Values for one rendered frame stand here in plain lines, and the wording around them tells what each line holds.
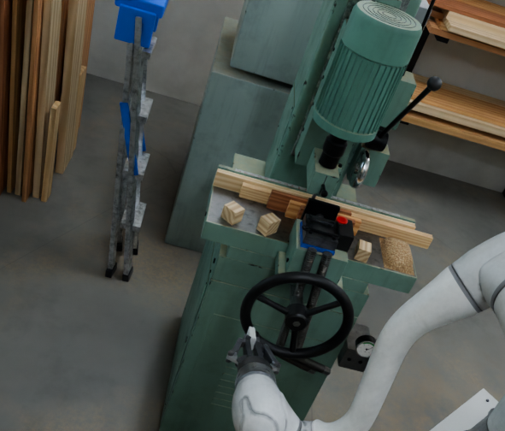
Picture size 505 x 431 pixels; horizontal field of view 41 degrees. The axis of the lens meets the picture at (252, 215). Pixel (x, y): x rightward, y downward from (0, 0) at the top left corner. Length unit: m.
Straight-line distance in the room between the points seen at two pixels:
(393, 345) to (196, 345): 0.91
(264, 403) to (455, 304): 0.40
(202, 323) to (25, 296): 0.95
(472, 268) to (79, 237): 2.11
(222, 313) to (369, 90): 0.77
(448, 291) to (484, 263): 0.08
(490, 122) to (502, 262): 2.85
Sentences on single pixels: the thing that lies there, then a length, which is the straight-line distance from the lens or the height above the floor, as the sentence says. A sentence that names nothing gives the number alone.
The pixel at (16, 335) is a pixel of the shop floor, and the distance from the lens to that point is 2.63.
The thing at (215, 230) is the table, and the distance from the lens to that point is 1.81.
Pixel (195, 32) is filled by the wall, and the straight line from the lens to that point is 4.19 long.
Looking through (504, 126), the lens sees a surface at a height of 0.61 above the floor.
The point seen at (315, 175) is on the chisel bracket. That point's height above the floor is 1.06.
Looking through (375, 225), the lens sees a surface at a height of 0.93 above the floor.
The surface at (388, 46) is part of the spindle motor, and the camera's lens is 1.65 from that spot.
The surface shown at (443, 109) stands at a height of 0.61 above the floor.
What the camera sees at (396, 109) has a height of 1.21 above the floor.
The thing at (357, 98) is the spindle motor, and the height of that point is 1.31.
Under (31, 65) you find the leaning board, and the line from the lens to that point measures 2.88.
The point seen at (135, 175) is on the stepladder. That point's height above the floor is 0.50.
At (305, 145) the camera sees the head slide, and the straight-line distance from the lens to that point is 1.94.
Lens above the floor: 1.94
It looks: 34 degrees down
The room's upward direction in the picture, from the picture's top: 20 degrees clockwise
